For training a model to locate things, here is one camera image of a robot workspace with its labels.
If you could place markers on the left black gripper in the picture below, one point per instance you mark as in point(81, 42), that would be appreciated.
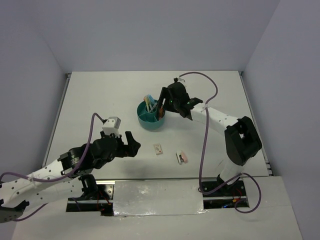
point(130, 150)

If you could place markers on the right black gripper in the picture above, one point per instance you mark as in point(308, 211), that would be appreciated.
point(165, 94)

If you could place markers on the orange transparent cap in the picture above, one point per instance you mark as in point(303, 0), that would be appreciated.
point(160, 112)

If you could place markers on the green white pen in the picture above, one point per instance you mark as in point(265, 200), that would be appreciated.
point(150, 106)

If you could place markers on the yellow pen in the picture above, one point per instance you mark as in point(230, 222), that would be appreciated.
point(148, 108)

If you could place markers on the white staples box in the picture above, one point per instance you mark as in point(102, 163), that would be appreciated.
point(158, 149)

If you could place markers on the pink white stapler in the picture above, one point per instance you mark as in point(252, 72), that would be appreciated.
point(181, 157)

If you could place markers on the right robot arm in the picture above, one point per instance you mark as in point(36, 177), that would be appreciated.
point(241, 138)

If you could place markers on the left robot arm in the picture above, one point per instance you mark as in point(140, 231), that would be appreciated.
point(69, 176)

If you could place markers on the teal round organizer container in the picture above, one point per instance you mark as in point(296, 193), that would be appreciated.
point(148, 120)

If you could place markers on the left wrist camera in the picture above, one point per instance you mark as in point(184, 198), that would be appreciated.
point(111, 126)

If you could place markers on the foil covered base plate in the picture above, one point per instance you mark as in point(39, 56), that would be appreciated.
point(157, 198)

